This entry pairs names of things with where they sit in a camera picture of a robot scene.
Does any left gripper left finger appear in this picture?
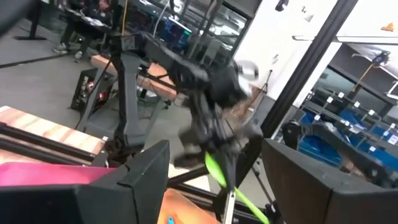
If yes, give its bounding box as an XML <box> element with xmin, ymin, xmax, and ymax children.
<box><xmin>0</xmin><ymin>139</ymin><xmax>171</xmax><ymax>224</ymax></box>

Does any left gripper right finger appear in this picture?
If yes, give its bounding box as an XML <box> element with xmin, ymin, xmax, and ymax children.
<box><xmin>261</xmin><ymin>138</ymin><xmax>398</xmax><ymax>224</ymax></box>

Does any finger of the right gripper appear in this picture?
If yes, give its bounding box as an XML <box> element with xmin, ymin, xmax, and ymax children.
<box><xmin>236</xmin><ymin>133</ymin><xmax>265</xmax><ymax>187</ymax></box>
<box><xmin>217</xmin><ymin>149</ymin><xmax>237</xmax><ymax>189</ymax></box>

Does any green kitchen utensil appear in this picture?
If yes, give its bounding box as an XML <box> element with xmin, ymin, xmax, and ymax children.
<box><xmin>203</xmin><ymin>151</ymin><xmax>271</xmax><ymax>224</ymax></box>

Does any blue storage bin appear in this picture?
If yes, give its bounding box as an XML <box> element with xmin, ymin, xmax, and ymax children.
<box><xmin>338</xmin><ymin>108</ymin><xmax>374</xmax><ymax>128</ymax></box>
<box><xmin>298</xmin><ymin>133</ymin><xmax>343</xmax><ymax>167</ymax></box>

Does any pink plastic bin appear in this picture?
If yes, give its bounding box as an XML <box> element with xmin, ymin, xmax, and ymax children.
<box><xmin>0</xmin><ymin>161</ymin><xmax>116</xmax><ymax>187</ymax></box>

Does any orange plastic bin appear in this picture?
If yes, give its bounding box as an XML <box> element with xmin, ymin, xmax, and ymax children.
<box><xmin>157</xmin><ymin>188</ymin><xmax>220</xmax><ymax>224</ymax></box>

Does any wooden workbench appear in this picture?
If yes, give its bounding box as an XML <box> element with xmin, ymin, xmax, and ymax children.
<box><xmin>91</xmin><ymin>54</ymin><xmax>178</xmax><ymax>100</ymax></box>

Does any blue crate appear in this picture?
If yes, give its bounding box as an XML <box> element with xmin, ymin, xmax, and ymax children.
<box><xmin>163</xmin><ymin>17</ymin><xmax>192</xmax><ymax>47</ymax></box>

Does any black computer tower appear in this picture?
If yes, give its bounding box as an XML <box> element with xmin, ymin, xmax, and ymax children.
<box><xmin>70</xmin><ymin>67</ymin><xmax>114</xmax><ymax>113</ymax></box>

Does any person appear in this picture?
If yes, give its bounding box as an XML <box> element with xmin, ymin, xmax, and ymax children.
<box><xmin>52</xmin><ymin>0</ymin><xmax>114</xmax><ymax>62</ymax></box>

